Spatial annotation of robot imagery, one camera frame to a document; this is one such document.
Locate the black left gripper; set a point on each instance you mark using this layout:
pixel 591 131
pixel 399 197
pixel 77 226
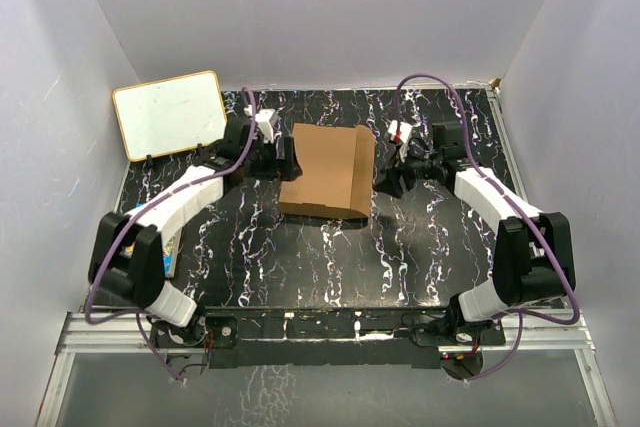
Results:
pixel 285 170

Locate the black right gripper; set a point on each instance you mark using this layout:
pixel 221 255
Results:
pixel 391 184

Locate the brown cardboard box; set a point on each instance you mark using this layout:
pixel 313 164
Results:
pixel 338 166

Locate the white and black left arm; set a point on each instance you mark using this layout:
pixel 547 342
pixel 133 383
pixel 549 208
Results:
pixel 128 255

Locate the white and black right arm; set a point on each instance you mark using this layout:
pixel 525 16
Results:
pixel 533 257

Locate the small orange-framed whiteboard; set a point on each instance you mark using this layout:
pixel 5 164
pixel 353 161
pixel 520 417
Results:
pixel 169 116

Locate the blue treehouse book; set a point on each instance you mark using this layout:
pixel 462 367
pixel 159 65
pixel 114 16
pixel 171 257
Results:
pixel 170 254

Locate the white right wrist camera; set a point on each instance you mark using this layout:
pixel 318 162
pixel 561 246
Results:
pixel 399 134

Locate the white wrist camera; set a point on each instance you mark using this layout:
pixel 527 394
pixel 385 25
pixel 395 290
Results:
pixel 399 134
pixel 265 120

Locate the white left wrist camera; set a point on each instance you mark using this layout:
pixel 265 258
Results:
pixel 265 120

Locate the black mounting base bracket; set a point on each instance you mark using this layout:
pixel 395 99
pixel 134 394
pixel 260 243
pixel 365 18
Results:
pixel 230 338

